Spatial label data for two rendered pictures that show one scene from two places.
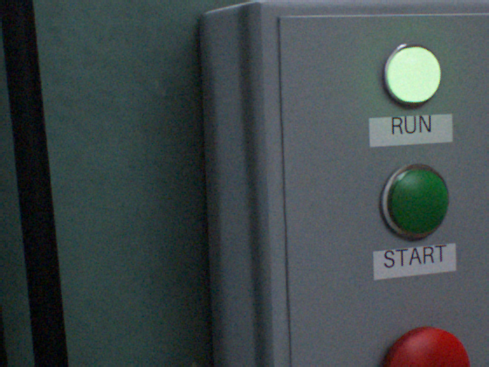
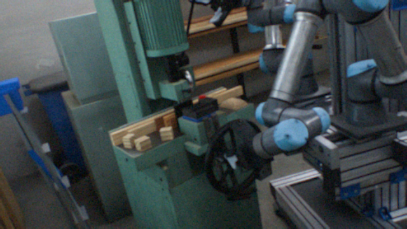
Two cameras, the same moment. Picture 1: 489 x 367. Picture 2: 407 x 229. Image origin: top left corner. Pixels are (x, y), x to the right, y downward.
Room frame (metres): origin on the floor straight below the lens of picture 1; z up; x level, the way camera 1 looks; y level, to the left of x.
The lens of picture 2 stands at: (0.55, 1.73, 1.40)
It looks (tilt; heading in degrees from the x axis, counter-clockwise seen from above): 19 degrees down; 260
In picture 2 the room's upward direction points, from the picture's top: 11 degrees counter-clockwise
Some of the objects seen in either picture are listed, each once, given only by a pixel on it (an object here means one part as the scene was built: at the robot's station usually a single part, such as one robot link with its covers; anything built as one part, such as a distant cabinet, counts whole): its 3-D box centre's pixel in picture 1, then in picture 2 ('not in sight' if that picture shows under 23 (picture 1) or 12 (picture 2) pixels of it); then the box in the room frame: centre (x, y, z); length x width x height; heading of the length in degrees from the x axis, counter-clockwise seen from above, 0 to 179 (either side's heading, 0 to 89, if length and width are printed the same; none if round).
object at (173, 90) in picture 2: not in sight; (175, 90); (0.39, 0.30, 1.03); 0.14 x 0.07 x 0.09; 112
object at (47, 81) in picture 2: not in sight; (74, 123); (1.18, -1.53, 0.48); 0.64 x 0.54 x 0.97; 16
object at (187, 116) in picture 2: not in sight; (201, 107); (0.32, 0.50, 0.99); 0.13 x 0.11 x 0.06; 22
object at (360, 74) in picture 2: not in sight; (365, 78); (-0.29, 0.65, 0.98); 0.13 x 0.12 x 0.14; 110
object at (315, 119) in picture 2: not in sight; (304, 123); (0.12, 0.92, 1.00); 0.11 x 0.11 x 0.08; 20
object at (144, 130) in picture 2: not in sight; (191, 111); (0.34, 0.30, 0.92); 0.61 x 0.02 x 0.04; 22
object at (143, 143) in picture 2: not in sight; (143, 143); (0.57, 0.53, 0.92); 0.05 x 0.04 x 0.04; 26
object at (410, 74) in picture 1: (415, 74); not in sight; (0.34, -0.05, 1.46); 0.02 x 0.01 x 0.02; 112
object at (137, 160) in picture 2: not in sight; (193, 131); (0.36, 0.43, 0.87); 0.61 x 0.30 x 0.06; 22
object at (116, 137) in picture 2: not in sight; (175, 114); (0.41, 0.31, 0.93); 0.60 x 0.02 x 0.05; 22
